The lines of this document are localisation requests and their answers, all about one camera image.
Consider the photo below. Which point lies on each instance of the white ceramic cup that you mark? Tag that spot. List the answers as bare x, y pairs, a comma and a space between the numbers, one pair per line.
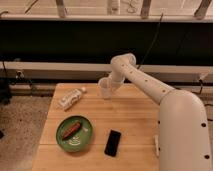
104, 85

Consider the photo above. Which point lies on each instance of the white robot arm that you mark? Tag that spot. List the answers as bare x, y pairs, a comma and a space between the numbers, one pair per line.
183, 139

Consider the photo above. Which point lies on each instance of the wooden table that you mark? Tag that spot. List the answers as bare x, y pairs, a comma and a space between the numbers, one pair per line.
129, 112

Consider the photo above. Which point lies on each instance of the brown sausage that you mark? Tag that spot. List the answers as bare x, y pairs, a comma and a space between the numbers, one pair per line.
75, 127

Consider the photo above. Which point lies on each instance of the black smartphone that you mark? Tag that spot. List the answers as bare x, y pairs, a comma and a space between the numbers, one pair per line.
112, 143

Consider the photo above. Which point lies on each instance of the green plate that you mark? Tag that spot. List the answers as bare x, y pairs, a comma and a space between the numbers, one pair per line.
79, 140

